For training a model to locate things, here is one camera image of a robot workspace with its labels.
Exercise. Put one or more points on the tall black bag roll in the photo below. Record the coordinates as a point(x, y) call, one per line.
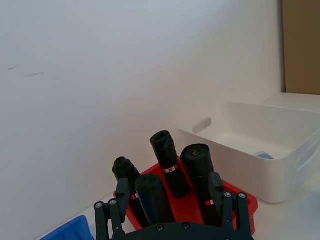
point(166, 155)

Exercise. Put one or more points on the small blue item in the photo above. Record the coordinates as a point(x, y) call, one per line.
point(265, 156)

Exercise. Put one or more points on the white plastic bin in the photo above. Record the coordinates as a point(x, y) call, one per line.
point(250, 125)

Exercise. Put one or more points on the black bag roll blue sheen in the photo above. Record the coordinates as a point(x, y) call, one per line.
point(152, 197)

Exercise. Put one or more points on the red plastic tray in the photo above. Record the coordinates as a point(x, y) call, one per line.
point(185, 207)

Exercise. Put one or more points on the small black bag roll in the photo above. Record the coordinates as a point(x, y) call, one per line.
point(123, 167)

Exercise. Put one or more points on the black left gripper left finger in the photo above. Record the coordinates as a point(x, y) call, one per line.
point(123, 192)

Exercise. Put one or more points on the blue plastic bin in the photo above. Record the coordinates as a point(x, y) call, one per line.
point(72, 230)

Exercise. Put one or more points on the brown board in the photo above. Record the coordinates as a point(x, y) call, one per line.
point(302, 45)

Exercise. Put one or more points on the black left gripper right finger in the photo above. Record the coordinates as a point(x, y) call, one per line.
point(215, 190)

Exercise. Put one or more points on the thick black bag roll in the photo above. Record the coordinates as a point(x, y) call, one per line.
point(197, 162)

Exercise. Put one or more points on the white box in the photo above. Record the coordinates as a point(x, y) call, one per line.
point(292, 101)

